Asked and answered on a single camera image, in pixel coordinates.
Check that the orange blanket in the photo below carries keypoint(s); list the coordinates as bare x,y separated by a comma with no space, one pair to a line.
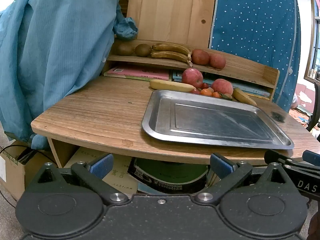
300,117

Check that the metal tray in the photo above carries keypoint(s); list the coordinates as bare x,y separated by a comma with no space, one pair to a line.
212,120

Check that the pink book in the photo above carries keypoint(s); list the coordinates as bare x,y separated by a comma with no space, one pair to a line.
140,73

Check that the blue books stack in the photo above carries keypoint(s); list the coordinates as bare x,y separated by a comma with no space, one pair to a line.
252,90

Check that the blue coat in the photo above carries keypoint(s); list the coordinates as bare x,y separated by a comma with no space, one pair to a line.
55,55

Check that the orange cherry tomatoes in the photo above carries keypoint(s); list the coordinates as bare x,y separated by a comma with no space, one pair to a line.
206,92

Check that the red apple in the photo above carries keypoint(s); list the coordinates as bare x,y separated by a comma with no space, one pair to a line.
222,86
200,57
192,78
217,61

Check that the beige book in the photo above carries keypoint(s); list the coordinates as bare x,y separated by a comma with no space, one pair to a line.
120,172

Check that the window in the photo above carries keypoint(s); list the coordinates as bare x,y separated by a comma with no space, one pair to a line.
316,55

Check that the yellow banana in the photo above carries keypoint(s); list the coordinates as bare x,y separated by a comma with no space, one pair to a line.
170,85
243,96

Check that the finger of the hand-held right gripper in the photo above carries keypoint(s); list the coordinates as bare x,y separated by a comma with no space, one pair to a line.
312,157
280,157

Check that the cardboard box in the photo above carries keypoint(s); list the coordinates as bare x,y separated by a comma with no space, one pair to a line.
15,170

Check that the red cherry tomato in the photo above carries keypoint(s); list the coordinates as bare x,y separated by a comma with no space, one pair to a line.
195,91
204,85

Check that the small orange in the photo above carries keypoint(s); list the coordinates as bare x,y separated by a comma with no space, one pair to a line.
216,95

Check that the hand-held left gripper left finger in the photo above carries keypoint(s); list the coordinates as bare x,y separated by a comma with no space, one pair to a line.
101,166

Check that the wooden desk shelf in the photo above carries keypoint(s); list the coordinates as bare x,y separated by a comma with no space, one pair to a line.
245,67

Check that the wooden cabinet door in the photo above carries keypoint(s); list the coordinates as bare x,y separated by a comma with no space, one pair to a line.
167,12

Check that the overripe brown banana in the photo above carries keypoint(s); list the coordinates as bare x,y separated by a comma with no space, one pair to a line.
170,47
167,56

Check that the black and green book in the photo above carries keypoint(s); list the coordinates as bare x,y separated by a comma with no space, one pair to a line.
170,177

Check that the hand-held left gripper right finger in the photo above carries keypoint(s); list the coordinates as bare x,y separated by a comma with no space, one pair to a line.
221,165

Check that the black office chair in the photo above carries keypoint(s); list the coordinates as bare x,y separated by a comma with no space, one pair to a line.
317,110

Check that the brown kiwi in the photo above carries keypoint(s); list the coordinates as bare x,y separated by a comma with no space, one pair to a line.
125,49
143,50

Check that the blue polka-dot fabric wardrobe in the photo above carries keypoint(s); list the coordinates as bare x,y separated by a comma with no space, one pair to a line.
252,25

